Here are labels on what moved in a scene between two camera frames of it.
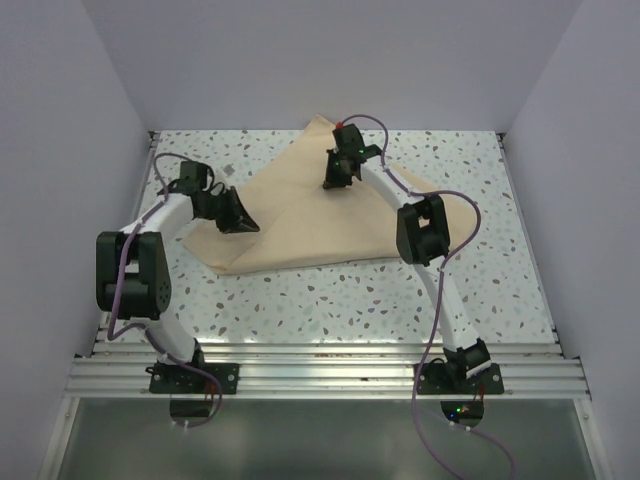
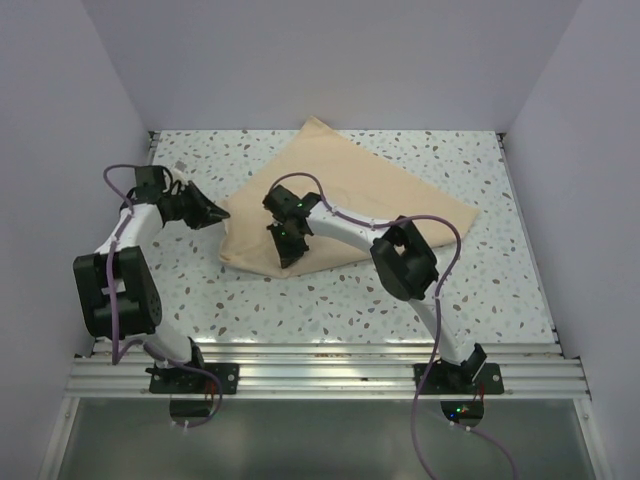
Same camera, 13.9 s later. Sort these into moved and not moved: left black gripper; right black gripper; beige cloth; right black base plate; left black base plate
Moved: beige cloth; right black gripper; left black gripper
Not moved: right black base plate; left black base plate
